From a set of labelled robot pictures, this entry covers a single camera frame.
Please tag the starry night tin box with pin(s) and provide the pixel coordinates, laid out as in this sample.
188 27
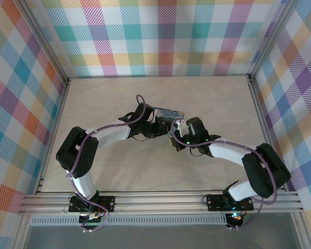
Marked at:
169 115

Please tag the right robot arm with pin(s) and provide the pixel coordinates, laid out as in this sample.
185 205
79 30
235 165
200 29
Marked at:
264 171

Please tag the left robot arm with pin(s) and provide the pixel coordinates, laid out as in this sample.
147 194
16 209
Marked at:
75 155

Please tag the controller board with LED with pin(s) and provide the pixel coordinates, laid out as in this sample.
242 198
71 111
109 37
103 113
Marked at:
235 218

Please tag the green controller board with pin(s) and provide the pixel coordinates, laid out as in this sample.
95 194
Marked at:
92 220

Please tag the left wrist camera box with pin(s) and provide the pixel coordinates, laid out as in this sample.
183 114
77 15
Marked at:
154 116

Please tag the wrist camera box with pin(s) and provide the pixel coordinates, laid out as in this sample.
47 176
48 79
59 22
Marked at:
154 116
182 128

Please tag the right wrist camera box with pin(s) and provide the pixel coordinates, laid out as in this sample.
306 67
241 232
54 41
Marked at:
182 128

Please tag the long aluminium rail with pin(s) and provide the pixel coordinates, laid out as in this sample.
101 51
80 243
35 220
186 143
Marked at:
158 201

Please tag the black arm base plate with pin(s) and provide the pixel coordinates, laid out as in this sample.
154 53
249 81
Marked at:
106 203
215 202

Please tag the aluminium side rail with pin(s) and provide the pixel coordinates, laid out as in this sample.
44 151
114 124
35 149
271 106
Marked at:
264 122
55 124

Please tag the aluminium frame post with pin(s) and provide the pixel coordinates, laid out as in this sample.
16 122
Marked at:
274 36
45 39

